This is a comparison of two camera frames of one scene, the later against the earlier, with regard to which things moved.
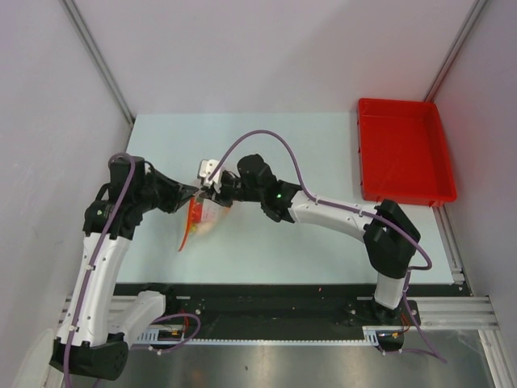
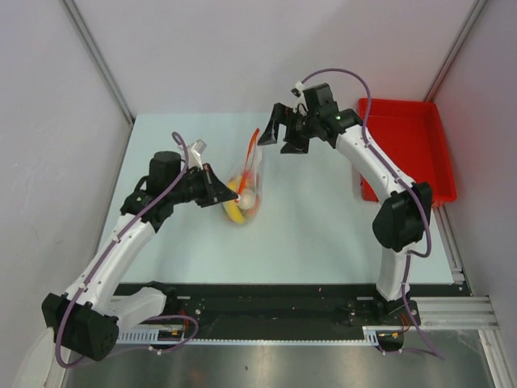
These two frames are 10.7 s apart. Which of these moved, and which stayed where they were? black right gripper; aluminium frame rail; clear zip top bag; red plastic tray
Moved: clear zip top bag; black right gripper
Stayed: aluminium frame rail; red plastic tray
